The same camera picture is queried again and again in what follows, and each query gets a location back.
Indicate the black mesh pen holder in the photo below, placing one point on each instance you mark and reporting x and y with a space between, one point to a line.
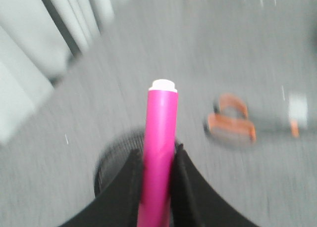
114 156

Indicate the grey curtain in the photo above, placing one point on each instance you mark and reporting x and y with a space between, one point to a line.
38 39

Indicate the pink pen white cap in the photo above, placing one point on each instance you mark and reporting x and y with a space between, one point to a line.
158 154

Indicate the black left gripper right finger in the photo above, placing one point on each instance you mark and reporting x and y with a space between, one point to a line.
194 202

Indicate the grey orange scissors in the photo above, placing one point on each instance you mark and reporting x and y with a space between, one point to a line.
246 121

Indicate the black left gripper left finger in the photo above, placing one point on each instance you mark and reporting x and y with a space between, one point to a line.
117 205

